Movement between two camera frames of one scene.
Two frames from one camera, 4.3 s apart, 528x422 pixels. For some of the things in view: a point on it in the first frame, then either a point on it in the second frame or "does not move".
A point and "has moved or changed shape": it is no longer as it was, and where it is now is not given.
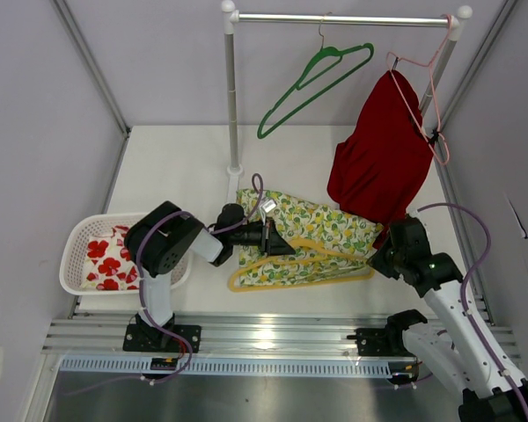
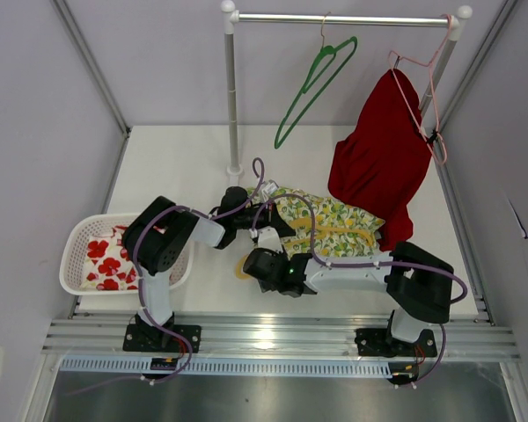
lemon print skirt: [324, 242] has moved or changed shape
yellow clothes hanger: [233, 281] → [303, 224]
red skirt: [381, 165] does not move
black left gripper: [276, 242] → [271, 216]
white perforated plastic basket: [77, 229] does not move
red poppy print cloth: [108, 267] does not move
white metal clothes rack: [232, 18] does not move
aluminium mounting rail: [245, 334] does not move
